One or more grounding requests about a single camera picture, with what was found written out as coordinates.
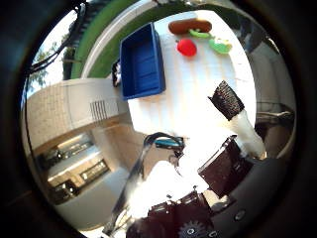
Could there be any black hanging cable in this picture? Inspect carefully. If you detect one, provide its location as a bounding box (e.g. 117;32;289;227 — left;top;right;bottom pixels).
28;1;87;75

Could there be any white table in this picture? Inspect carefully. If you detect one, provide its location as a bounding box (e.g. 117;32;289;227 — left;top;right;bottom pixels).
127;9;258;160

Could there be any brown plush sausage toy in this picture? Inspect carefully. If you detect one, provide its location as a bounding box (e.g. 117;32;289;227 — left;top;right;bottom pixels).
167;18;213;36

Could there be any blue plastic container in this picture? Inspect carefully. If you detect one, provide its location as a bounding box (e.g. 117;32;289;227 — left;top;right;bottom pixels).
119;22;166;101

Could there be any green round plush toy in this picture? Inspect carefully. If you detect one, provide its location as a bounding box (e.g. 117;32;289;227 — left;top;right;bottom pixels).
208;38;234;56

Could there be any green ring toy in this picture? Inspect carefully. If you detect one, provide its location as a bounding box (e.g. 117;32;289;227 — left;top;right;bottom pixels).
188;28;214;40

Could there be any red plush apple toy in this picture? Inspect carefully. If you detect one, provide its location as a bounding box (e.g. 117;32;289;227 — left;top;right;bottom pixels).
176;38;198;58

